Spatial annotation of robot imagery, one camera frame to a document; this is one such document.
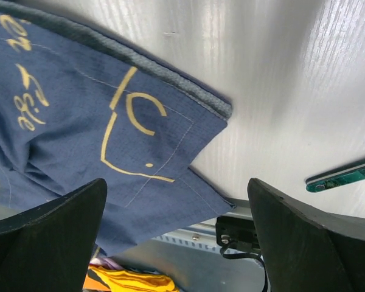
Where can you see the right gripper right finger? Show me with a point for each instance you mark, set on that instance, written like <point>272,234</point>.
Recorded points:
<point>304,248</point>

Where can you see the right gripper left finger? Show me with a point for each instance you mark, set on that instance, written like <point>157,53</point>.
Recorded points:
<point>48,248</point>

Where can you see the blue cloth placemat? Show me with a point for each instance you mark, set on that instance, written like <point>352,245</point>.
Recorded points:
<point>76,105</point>

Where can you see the yellow cloth below table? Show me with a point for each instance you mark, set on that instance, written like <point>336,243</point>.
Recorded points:
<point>104,274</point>

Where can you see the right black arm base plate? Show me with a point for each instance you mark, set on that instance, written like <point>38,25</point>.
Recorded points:
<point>237,233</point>

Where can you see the spoon with green handle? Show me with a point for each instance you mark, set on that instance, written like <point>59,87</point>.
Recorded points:
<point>341,176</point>

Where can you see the perforated grey cable tray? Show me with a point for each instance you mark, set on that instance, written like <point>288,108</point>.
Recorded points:
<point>191,239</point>

